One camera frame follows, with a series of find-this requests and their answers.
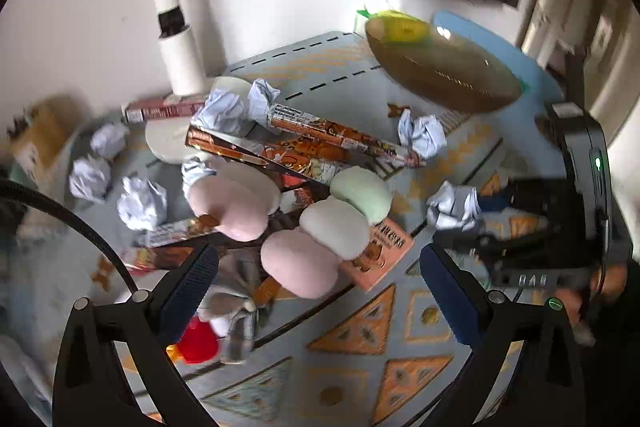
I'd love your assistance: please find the patterned woven table mat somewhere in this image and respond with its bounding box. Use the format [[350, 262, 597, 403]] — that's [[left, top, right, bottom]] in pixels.
[[0, 31, 571, 427]]

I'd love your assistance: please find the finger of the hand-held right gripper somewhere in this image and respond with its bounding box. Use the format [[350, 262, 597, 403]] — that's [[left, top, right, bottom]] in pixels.
[[431, 226, 574, 266], [479, 178, 574, 221]]

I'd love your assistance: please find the pink white dango plush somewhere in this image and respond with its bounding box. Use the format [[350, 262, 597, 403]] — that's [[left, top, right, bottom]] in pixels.
[[187, 162, 283, 243]]

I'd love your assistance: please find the tan pen holder box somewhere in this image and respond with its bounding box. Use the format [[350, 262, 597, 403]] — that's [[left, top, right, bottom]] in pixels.
[[7, 94, 88, 180]]

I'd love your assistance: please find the black cable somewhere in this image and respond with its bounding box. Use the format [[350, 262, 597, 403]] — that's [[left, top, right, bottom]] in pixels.
[[0, 179, 138, 295]]

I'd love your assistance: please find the orange flat box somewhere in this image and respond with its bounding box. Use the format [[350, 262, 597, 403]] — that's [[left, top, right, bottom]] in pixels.
[[340, 218, 415, 293]]

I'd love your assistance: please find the three colour dango plush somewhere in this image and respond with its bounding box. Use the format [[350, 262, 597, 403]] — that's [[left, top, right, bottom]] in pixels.
[[252, 167, 393, 303]]

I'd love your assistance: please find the red white long pen box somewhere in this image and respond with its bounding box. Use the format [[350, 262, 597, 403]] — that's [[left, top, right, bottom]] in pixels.
[[122, 99, 206, 124], [132, 217, 221, 248]]

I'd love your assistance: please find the person's right hand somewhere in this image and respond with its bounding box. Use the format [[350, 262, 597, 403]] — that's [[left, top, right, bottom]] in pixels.
[[591, 258, 629, 304]]

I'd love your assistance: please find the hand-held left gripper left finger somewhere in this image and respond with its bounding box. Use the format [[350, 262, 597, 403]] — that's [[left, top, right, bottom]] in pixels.
[[51, 243, 220, 427]]

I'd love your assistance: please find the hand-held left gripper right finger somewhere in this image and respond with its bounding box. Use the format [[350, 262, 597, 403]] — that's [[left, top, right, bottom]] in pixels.
[[419, 242, 592, 427]]

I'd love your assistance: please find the brown round bowl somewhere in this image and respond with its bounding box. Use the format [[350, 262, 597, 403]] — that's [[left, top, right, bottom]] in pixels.
[[364, 16, 525, 114]]

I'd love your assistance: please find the light blue board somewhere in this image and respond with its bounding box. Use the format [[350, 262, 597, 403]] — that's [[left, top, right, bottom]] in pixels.
[[432, 11, 566, 102]]

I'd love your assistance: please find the dark red long pen box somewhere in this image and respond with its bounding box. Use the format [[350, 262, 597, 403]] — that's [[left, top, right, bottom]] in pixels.
[[185, 125, 301, 178]]

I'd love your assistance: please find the grey checked plush toy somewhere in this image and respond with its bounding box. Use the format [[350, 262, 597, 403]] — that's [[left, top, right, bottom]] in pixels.
[[200, 252, 273, 365]]

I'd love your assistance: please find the orange patterned long pen box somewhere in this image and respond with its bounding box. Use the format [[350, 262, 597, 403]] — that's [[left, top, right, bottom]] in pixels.
[[267, 103, 427, 168]]

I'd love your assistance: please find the red plastic object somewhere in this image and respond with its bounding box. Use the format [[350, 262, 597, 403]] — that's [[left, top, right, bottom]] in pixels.
[[167, 317, 221, 365]]

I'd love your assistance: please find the white desk lamp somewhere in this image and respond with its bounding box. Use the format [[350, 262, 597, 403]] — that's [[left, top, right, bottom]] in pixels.
[[142, 0, 253, 165]]

